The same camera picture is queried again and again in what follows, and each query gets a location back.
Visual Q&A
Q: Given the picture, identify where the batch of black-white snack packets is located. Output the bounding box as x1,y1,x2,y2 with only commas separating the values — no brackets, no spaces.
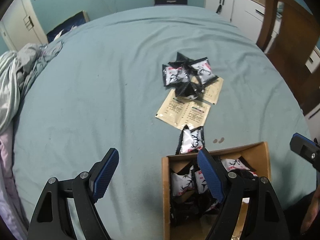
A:
170,155,259,227

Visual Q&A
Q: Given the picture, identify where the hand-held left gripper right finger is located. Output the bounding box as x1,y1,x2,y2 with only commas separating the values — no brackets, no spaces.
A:
197,148,286,240

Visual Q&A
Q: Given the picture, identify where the pile of black snack packets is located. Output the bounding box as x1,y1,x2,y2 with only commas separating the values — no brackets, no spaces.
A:
162,52,217,100

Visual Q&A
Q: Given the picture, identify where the white door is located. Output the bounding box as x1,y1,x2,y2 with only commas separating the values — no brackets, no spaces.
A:
0,0,48,53

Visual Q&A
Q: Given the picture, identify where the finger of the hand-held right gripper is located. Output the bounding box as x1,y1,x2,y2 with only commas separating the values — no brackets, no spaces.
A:
289,133,320,173

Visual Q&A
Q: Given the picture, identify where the teal bed sheet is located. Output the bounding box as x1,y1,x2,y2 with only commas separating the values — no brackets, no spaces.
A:
11,6,313,240

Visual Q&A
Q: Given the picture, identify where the black flat box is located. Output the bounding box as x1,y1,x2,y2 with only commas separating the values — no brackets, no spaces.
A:
154,0,188,6

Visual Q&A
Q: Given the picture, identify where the dark framed painting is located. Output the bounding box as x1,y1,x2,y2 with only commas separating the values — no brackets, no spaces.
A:
46,10,90,43

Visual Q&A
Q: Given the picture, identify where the black white antler snack packet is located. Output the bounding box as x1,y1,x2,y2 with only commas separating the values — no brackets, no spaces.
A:
175,125,206,155

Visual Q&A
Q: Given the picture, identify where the pink sheet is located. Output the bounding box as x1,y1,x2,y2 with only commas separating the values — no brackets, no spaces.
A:
0,132,28,233

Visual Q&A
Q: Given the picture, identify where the brown cardboard box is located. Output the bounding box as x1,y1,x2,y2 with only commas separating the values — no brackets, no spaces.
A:
161,141,272,240

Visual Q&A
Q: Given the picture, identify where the crumpled grey duvet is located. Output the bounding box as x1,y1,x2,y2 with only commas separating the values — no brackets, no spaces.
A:
0,42,65,133

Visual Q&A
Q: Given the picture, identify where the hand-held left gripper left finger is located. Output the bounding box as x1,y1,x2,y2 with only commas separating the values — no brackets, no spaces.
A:
26,148,120,240

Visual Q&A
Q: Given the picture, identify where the white cabinet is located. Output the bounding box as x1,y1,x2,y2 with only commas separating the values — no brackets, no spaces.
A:
205,0,281,55

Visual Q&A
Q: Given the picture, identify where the beige sachet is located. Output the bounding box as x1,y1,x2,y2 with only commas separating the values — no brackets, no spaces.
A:
200,76,224,105
155,90,193,130
179,101,212,131

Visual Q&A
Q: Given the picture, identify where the brown wooden furniture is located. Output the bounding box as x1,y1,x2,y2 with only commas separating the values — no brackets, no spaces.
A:
256,0,320,112

